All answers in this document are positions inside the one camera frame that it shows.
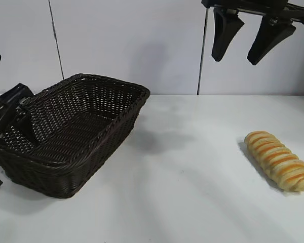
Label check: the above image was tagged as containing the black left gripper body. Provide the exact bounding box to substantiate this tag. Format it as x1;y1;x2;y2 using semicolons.
0;83;32;138

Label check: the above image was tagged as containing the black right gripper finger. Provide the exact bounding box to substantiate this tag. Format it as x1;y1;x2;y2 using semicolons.
211;8;245;63
246;15;297;66

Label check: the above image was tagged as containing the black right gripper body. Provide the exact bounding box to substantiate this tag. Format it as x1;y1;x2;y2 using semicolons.
201;0;304;26

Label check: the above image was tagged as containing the dark brown wicker basket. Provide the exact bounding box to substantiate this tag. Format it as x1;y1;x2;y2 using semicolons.
0;73;151;198

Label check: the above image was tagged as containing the long twisted striped bread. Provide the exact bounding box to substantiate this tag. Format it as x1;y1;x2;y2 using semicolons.
244;130;304;192

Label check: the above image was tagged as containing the thin grey vertical pole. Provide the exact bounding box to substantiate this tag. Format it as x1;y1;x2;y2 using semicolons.
48;0;65;80
197;7;208;96

